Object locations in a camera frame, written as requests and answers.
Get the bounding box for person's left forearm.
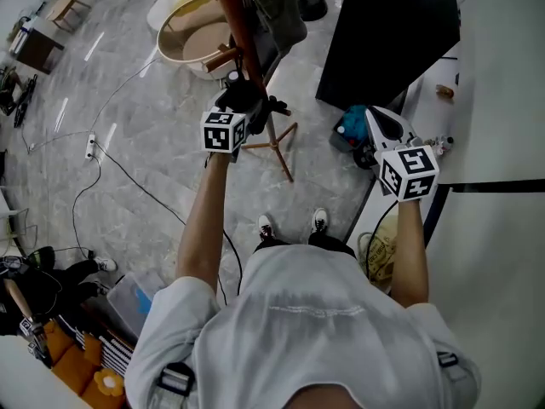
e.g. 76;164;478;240
175;151;233;294

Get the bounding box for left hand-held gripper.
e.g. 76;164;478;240
199;88;294;164

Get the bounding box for person's light grey shirt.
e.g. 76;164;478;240
123;244;483;409

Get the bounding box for person's right white shoe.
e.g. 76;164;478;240
310;207;330;235

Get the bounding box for flower shaped cushion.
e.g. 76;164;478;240
93;367;126;398

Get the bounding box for yellow tote bag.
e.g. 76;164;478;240
356;214;399;294

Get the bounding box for person's left white shoe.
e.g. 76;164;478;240
257;214;276;241

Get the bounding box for backpack strap buckle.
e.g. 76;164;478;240
435;350;461;369
156;360;198;399

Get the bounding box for white wire chair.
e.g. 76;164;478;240
0;184;40;256

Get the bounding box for grey plastic storage box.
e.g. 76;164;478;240
106;268;168;341

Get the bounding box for black floor cable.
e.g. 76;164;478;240
71;140;244;307

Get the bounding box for round beige tray table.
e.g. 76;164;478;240
156;0;240;81

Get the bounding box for black table frame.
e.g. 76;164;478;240
422;178;545;247

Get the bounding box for large black panel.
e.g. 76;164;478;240
315;0;462;112

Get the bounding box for right backpack strap buckle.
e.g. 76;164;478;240
435;350;461;369

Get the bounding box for black equipment pile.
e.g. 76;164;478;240
0;65;39;130

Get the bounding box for brown wooden coat stand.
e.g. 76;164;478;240
203;0;299;184

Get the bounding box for left backpack strap buckle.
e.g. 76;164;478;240
156;360;198;399

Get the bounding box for dark brown cabinet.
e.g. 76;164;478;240
8;16;66;76

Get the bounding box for dark olive hanging garment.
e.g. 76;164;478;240
248;0;309;57

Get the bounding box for striped cloth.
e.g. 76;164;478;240
56;312;136;379

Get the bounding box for blue cloth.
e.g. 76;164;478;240
341;104;369;142

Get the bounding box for grey floor cable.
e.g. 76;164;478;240
20;56;162;154

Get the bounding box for person's right forearm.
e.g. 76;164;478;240
389;197;430;309

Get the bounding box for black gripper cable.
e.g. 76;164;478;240
364;199;399;279

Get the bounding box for another person's forearm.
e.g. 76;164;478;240
3;278;36;322

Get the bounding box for person's black trousers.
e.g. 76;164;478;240
253;231;357;259

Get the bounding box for person's white shoe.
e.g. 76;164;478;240
257;214;276;241
310;207;330;235

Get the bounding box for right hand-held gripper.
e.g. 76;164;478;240
364;105;441;204

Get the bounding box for small wooden stool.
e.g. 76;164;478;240
44;0;92;34

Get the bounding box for orange sofa cushion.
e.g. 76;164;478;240
41;319;129;409

